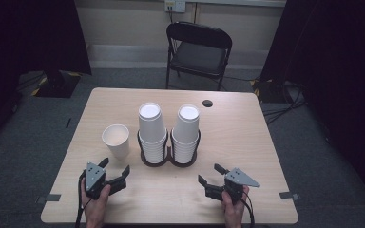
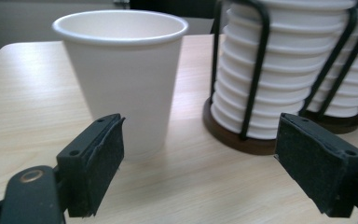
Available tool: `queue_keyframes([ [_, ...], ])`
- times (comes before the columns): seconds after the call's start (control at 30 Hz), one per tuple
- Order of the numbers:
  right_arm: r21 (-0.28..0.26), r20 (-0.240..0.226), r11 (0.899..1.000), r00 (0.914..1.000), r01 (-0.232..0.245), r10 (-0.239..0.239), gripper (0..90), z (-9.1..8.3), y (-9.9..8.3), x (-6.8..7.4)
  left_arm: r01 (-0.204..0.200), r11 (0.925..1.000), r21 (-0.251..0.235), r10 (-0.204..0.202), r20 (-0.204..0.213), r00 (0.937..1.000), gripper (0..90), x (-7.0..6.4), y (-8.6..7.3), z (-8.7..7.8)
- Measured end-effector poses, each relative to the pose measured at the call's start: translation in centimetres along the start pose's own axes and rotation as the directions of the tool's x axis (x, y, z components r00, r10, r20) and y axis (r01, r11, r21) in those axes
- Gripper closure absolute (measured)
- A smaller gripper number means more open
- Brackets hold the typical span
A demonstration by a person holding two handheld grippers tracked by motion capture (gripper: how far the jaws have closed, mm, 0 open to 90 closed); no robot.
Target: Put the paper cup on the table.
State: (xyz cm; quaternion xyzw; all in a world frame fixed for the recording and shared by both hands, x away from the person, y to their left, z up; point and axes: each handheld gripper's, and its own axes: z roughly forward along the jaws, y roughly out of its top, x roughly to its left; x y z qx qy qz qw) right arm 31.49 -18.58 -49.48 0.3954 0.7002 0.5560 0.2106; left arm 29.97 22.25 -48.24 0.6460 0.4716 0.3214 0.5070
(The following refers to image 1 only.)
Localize grey tape strip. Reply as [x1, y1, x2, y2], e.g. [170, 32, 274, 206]
[279, 191, 300, 201]
[36, 193, 62, 204]

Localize black curtain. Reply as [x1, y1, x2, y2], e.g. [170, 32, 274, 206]
[259, 0, 365, 212]
[0, 0, 93, 153]

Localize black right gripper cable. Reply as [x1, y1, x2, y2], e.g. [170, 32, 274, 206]
[241, 189, 256, 228]

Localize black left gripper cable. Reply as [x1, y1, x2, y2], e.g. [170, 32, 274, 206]
[74, 170, 88, 228]

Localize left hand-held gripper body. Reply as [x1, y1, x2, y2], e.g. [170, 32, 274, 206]
[84, 161, 112, 200]

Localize black double cup holder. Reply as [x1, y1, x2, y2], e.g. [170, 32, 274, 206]
[136, 128, 202, 168]

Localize person's right hand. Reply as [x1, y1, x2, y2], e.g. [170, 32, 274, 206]
[221, 185, 251, 228]

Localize black stand base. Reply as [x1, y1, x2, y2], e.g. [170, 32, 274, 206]
[30, 69, 82, 99]
[250, 77, 298, 105]

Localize tall stack of white cups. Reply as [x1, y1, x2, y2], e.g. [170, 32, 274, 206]
[138, 102, 168, 164]

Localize black floor cables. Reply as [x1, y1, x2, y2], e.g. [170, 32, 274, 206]
[260, 81, 307, 125]

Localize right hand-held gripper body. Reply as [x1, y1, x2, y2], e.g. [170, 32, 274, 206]
[221, 167, 261, 204]

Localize white wall socket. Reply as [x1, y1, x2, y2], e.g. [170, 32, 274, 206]
[164, 0, 186, 13]

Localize single white paper cup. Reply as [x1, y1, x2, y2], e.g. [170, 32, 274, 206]
[101, 123, 130, 161]

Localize short stack of white cups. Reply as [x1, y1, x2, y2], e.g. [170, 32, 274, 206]
[170, 104, 202, 164]

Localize black folding chair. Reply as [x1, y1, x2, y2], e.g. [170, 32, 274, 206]
[165, 21, 233, 92]

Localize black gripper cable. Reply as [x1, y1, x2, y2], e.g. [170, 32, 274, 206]
[74, 170, 88, 228]
[241, 189, 256, 228]

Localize person's left hand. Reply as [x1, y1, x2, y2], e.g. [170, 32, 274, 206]
[80, 180, 112, 228]

